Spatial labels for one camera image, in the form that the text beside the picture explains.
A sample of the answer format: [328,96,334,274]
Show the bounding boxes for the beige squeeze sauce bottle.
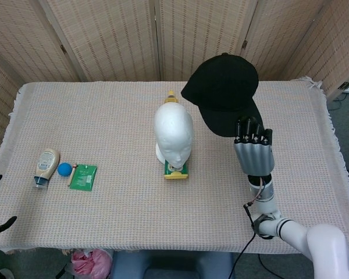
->
[33,148,60,190]

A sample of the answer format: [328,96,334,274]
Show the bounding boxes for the pink plastic bag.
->
[70,248,114,279]

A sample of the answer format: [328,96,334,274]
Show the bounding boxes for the blue ball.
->
[57,162,72,176]

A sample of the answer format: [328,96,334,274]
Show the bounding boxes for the wooden stick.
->
[66,163,79,187]

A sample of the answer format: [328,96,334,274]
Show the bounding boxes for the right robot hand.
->
[233,115,276,177]

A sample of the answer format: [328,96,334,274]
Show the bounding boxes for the blue grey chair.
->
[111,249,236,279]

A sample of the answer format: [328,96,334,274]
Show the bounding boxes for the beige woven tablecloth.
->
[0,76,349,254]

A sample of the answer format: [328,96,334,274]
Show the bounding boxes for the green foil packet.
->
[69,164,98,192]

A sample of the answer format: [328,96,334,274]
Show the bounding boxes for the white foam mannequin head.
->
[154,102,194,169]

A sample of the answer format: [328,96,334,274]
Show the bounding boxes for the black cable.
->
[258,253,280,279]

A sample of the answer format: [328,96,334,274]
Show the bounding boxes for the bamboo folding screen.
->
[0,0,349,152]

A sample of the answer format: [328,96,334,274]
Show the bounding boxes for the yellow capped bottle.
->
[163,90,179,105]

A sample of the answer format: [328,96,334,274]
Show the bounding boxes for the black baseball cap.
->
[180,52,264,138]

